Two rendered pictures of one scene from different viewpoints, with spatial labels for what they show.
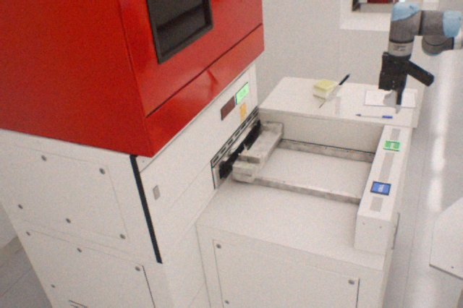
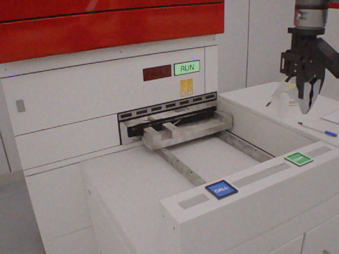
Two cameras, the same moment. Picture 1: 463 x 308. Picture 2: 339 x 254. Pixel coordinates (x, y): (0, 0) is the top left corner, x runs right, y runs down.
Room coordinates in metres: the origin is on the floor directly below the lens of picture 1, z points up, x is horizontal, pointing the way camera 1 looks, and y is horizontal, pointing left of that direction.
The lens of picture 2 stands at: (0.46, -0.70, 1.40)
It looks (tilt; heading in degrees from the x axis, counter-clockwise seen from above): 24 degrees down; 35
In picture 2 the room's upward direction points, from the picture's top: 3 degrees counter-clockwise
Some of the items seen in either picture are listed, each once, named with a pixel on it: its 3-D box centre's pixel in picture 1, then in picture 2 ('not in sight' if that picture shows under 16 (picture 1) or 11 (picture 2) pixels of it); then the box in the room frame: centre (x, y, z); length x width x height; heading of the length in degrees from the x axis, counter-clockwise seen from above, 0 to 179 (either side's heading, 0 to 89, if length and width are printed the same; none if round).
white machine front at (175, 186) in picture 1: (212, 143); (126, 98); (1.31, 0.09, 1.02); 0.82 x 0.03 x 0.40; 153
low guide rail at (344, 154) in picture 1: (315, 149); (247, 149); (1.49, -0.32, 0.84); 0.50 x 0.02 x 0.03; 63
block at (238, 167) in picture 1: (244, 168); (152, 134); (1.32, -0.02, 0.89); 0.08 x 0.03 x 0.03; 63
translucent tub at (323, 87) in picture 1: (324, 90); (289, 94); (1.70, -0.40, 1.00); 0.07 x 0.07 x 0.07; 37
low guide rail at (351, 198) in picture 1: (295, 187); (184, 170); (1.25, -0.20, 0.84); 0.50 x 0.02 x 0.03; 63
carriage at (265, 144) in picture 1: (260, 152); (188, 132); (1.46, -0.09, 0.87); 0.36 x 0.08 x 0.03; 153
